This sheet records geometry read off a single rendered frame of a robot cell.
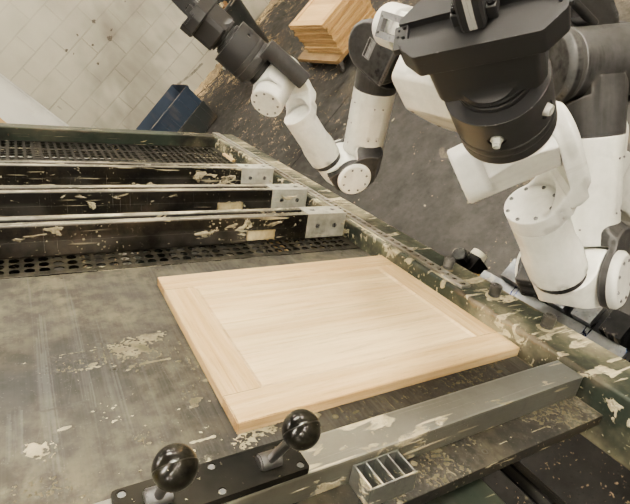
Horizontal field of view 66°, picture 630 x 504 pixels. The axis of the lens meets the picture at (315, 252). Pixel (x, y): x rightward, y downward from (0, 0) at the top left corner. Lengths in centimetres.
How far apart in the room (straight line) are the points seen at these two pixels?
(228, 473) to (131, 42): 552
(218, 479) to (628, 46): 69
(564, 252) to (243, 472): 44
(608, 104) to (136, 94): 548
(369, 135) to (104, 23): 494
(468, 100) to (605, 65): 30
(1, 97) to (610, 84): 407
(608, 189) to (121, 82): 547
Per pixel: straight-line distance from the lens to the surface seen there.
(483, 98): 43
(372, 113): 106
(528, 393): 84
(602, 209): 73
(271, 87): 97
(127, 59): 588
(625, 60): 73
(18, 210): 136
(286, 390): 73
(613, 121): 72
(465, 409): 75
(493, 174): 52
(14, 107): 437
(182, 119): 498
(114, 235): 116
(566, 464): 186
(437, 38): 40
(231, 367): 76
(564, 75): 69
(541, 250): 63
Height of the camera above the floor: 178
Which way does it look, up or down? 39 degrees down
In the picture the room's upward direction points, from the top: 48 degrees counter-clockwise
